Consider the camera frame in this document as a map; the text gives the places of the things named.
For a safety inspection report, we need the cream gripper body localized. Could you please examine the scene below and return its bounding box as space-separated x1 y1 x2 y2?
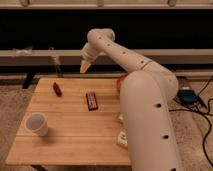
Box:
81 43 99 62

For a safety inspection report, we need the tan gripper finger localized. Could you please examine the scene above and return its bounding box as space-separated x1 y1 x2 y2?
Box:
80 60 91 74

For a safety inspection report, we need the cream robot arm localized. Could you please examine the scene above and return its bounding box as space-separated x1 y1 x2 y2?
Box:
80 29 184 171

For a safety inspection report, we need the brown chocolate bar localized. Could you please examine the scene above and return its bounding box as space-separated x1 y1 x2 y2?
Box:
86 92 98 111

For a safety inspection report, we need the wooden table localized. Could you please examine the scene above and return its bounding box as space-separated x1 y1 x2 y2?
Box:
6 78 130 166

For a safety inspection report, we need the clear plastic wrap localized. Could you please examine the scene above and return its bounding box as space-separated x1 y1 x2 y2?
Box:
13 47 33 56

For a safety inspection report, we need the small white box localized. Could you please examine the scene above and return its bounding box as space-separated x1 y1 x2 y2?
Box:
119 114 124 122

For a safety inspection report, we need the wooden rail shelf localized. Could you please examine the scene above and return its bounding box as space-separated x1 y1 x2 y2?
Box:
0 49 213 66

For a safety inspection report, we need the black cable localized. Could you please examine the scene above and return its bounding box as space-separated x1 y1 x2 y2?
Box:
168 78 213 168

